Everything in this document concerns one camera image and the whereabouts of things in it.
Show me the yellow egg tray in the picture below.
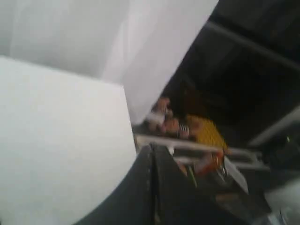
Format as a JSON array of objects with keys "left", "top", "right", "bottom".
[{"left": 186, "top": 114, "right": 228, "bottom": 150}]

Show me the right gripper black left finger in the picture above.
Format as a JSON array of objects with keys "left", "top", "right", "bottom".
[{"left": 76, "top": 146, "right": 155, "bottom": 225}]

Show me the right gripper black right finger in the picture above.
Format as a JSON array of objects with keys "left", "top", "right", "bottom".
[{"left": 152, "top": 145, "right": 271, "bottom": 225}]

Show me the grey metal rack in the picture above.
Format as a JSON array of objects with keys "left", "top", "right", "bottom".
[{"left": 134, "top": 134, "right": 270, "bottom": 171}]

